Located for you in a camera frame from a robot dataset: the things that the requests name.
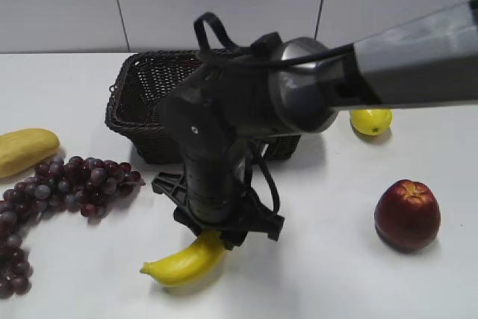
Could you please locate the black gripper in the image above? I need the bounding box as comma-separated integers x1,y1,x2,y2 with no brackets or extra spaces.
152,172,285,250

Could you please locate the yellow plastic banana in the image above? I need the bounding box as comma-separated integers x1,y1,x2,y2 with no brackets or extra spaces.
140,231,226,287

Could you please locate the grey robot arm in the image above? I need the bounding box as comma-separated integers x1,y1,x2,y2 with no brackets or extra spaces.
152,0,477,249

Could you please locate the dark woven wicker basket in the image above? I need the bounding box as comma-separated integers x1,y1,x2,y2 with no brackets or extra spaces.
104,49,303,165

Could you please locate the purple plastic grape bunch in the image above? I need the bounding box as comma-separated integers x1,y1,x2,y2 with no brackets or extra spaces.
1,156,145,299

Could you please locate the yellow plastic lemon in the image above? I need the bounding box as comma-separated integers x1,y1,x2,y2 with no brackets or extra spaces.
350,109,393,136

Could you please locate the red plastic apple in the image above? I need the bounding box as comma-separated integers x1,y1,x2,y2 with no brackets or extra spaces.
374,179,441,253

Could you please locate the yellow plastic mango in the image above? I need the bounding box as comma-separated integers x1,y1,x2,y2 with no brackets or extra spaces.
1,128,60,179

